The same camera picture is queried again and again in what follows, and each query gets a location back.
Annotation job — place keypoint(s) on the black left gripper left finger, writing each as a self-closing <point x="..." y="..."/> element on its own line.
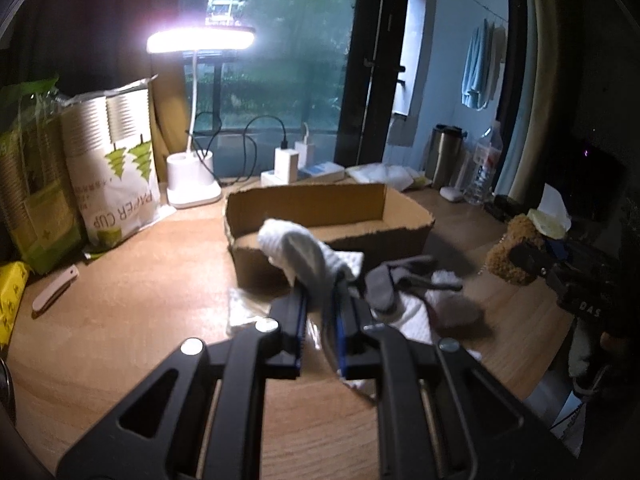
<point x="199" y="413"/>

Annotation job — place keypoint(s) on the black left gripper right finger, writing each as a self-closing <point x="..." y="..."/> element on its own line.
<point x="441" y="414"/>

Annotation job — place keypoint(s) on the grey sock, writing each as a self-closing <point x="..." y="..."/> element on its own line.
<point x="382" y="283"/>

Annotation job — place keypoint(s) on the white waffle cloth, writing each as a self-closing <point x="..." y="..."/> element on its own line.
<point x="305" y="259"/>

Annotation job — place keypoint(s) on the white towel cloth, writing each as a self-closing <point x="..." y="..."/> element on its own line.
<point x="421" y="313"/>

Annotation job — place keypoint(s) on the brown plush toy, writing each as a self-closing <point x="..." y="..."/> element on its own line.
<point x="520" y="256"/>

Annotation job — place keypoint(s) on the pink folding knife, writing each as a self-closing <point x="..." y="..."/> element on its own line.
<point x="55" y="289"/>

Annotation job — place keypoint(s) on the brown cardboard box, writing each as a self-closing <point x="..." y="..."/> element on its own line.
<point x="382" y="223"/>

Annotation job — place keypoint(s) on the yellow tissue pack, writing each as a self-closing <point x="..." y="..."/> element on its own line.
<point x="13" y="279"/>

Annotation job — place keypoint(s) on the white earbuds case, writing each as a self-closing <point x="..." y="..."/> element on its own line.
<point x="453" y="195"/>

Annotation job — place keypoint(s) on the white cloth pack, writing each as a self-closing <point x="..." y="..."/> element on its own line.
<point x="400" y="178"/>

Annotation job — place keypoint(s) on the green paper cup bag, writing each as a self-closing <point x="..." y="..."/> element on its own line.
<point x="38" y="206"/>

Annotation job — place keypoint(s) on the white desk lamp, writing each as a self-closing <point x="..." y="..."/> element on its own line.
<point x="191" y="180"/>

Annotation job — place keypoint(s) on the steel thermos cup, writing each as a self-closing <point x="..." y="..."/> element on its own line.
<point x="442" y="154"/>

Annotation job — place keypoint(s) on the clear water bottle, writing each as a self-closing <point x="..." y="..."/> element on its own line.
<point x="485" y="160"/>

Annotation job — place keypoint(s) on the white power strip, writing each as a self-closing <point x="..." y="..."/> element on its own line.
<point x="323" y="172"/>

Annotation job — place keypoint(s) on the white paper cup bag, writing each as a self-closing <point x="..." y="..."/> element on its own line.
<point x="107" y="143"/>

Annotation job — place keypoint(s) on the white charger rear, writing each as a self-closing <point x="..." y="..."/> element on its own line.
<point x="304" y="148"/>

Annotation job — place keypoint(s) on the hanging blue shirt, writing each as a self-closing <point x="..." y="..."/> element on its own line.
<point x="482" y="65"/>

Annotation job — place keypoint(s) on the white charger with black cable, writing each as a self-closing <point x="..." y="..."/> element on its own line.
<point x="285" y="166"/>

